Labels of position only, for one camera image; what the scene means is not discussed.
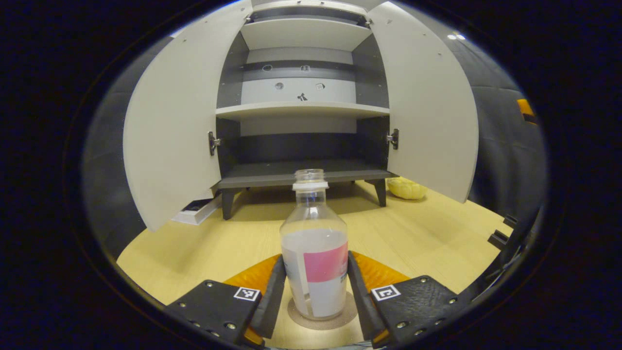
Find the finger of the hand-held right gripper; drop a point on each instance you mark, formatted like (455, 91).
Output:
(526, 109)

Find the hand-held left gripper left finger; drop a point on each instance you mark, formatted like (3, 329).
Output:
(274, 296)

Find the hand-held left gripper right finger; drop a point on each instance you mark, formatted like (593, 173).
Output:
(359, 301)

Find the round brown coaster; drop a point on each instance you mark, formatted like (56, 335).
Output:
(350, 313)

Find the clear bottle with pink label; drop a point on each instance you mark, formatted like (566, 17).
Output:
(313, 243)

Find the light grey cabinet door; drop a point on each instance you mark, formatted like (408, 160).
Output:
(175, 121)
(427, 107)

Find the black backdrop cloth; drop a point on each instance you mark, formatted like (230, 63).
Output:
(505, 160)

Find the small ceiling light panel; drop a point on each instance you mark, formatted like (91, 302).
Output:
(456, 36)

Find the white flat box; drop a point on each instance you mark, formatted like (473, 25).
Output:
(197, 212)

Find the yellow soft toy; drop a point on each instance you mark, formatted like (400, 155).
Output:
(407, 188)

